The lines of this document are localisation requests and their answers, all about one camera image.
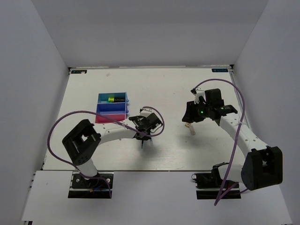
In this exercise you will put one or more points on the left corner table label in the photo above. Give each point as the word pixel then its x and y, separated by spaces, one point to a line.
pixel 78 71

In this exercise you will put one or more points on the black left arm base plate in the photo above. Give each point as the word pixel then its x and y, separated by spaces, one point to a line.
pixel 81 188

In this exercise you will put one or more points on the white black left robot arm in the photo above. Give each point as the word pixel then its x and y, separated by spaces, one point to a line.
pixel 82 141

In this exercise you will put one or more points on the yellow cap black highlighter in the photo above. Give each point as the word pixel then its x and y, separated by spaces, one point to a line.
pixel 115 100

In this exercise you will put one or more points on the grey rectangular eraser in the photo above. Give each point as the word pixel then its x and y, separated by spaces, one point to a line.
pixel 192 130

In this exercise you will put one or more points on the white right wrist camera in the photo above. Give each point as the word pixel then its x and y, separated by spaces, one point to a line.
pixel 199 95

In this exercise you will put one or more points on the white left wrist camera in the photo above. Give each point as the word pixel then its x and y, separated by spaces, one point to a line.
pixel 145 112

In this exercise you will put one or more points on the dark blue plastic drawer bin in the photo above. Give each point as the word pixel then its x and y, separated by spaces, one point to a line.
pixel 112 108

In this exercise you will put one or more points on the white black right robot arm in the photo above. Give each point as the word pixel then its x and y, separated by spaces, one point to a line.
pixel 263 165

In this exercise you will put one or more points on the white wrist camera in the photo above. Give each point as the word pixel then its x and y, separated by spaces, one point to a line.
pixel 199 95
pixel 145 112

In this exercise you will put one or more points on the corner table label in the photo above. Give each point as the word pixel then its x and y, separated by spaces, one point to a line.
pixel 78 71
pixel 219 70

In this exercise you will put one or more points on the light blue plastic drawer bin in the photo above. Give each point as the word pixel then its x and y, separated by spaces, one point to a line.
pixel 103 97

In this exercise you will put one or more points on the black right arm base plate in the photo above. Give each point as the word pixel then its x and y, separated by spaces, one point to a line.
pixel 207 189

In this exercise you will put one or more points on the right corner table label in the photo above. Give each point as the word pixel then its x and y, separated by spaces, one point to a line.
pixel 219 70

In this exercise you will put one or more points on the pink plastic drawer bin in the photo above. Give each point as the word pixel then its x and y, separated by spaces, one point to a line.
pixel 108 118

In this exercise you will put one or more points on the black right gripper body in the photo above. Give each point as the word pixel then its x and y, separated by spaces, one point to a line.
pixel 200 111

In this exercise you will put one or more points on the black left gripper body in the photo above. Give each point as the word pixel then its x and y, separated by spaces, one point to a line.
pixel 144 138

